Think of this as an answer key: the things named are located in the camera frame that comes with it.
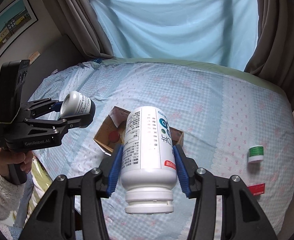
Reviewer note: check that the grey headboard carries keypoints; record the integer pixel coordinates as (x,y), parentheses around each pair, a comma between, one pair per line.
(57,50)

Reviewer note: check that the pale folded bedding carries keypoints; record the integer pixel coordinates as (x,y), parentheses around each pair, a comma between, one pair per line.
(41,177)

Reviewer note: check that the framed wall poster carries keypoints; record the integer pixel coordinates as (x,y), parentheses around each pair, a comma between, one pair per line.
(9,35)

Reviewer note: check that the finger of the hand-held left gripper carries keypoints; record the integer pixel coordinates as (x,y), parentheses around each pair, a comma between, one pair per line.
(42,105)
(72,123)

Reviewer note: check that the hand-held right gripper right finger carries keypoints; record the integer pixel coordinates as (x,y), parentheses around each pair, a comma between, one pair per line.
(180,170)

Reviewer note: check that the person's left hand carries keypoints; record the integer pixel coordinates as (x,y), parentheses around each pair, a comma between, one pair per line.
(4,162)

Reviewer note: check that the brown curtain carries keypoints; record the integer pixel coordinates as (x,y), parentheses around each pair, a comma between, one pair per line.
(279,30)
(82,17)

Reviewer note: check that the small red box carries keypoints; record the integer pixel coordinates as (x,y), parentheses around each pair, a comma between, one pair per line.
(256,188)

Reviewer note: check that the cardboard box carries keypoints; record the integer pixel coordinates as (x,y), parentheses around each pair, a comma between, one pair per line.
(107,130)

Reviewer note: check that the small beige box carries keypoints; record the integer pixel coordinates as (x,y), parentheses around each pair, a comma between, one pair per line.
(34,56)

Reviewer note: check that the small white bottle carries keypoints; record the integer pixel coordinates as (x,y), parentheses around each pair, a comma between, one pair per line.
(73,103)

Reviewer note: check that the light blue quilt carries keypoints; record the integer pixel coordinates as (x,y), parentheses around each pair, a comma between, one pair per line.
(69,80)

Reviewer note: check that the small white jar green label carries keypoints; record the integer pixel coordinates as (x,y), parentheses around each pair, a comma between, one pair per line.
(255,152)

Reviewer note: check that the large white pill bottle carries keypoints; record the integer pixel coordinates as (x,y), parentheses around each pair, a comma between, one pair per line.
(147,155)

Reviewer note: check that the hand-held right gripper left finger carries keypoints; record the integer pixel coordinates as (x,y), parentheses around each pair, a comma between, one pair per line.
(114,170)

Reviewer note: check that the light blue hanging cloth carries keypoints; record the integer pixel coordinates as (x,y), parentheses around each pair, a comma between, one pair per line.
(174,17)

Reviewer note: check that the dark blue cloth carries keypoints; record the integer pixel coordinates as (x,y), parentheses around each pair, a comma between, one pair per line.
(97,60)

